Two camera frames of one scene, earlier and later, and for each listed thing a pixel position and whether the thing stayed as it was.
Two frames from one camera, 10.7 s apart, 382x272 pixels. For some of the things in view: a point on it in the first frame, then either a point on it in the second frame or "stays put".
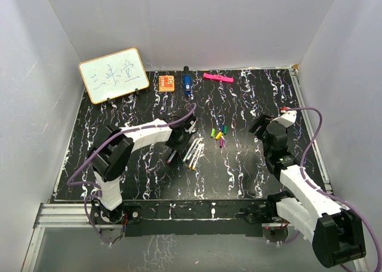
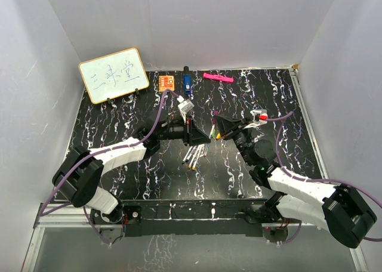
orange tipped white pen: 197,157 stays put
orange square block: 166,83 stays put
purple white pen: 171,157 → 213,117
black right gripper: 261,121 → 228,126
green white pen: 190,151 stays put
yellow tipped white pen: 190,166 stays put
